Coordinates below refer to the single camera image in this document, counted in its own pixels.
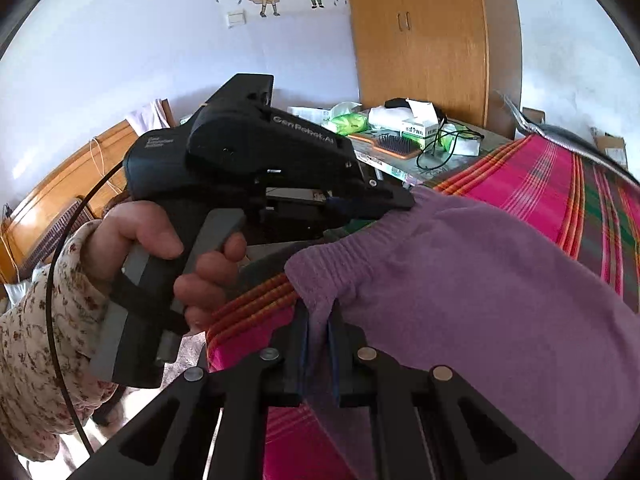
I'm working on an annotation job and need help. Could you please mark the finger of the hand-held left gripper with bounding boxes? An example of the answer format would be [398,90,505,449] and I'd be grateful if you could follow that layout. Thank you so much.
[322,180,417,222]
[247,210,366,248]

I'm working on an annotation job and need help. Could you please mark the wooden wardrobe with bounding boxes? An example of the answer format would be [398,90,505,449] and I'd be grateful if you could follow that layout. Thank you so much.
[342,0,524,142]

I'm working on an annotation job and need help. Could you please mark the person's left forearm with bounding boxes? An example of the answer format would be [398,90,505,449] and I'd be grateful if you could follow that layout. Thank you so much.
[0,220,123,466]

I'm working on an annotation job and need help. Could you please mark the black pouch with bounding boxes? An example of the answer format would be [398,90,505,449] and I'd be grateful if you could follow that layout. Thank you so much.
[384,97,447,121]

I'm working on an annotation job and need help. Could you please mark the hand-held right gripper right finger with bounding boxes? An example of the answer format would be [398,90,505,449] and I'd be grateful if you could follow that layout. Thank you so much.
[327,300,576,480]

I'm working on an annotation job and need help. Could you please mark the wooden headboard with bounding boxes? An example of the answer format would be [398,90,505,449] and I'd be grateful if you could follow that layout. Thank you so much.
[0,120,139,286]

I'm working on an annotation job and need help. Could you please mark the silver foil mat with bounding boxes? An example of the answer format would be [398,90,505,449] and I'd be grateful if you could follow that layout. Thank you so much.
[495,90,640,186]

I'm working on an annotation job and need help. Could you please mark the labelled cardboard box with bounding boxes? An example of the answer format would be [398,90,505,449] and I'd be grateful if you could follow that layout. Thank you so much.
[590,127,629,169]

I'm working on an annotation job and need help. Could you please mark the white tissue pack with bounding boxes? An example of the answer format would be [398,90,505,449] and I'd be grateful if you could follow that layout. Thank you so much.
[367,106,408,128]

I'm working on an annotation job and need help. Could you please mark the green wet wipes pack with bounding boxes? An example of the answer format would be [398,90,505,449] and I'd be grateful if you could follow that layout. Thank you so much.
[327,112,371,133]

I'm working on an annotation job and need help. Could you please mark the cluttered folding table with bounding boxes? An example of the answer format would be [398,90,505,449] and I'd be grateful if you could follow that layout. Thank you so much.
[287,105,516,191]

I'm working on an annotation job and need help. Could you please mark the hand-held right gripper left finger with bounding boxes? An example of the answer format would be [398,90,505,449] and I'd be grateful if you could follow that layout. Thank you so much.
[75,301,311,480]

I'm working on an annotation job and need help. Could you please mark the purple fleece pants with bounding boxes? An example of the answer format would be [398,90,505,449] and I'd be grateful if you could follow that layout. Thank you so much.
[284,186,640,480]

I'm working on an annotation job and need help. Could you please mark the pink green plaid bed sheet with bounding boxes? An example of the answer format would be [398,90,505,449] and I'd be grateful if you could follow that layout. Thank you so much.
[205,135,640,480]

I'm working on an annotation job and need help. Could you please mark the black charger cable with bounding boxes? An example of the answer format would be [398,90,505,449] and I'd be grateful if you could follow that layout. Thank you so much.
[416,117,486,171]

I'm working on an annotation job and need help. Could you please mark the black hairbrush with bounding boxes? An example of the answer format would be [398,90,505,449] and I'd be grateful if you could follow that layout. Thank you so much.
[349,132,421,160]

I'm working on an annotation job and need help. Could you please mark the person's left hand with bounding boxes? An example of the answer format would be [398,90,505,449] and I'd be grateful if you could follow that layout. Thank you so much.
[92,200,249,336]

